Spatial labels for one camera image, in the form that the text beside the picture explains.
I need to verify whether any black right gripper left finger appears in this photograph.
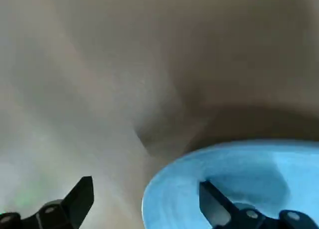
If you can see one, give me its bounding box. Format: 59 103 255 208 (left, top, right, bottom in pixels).
0 176 95 229

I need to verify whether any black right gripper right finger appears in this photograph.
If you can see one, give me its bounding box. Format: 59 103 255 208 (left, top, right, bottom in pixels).
199 180 319 229

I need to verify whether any blue plate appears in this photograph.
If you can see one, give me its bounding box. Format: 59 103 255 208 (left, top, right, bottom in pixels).
141 139 319 229

